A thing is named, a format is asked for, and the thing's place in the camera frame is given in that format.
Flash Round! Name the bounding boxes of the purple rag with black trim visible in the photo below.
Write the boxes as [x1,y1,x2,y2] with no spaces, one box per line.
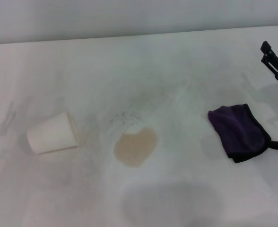
[208,103,278,164]

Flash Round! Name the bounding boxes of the white paper cup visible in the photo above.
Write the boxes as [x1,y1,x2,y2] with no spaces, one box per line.
[26,111,79,156]

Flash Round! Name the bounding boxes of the brown water stain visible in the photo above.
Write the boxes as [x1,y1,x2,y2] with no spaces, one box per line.
[113,127,159,169]

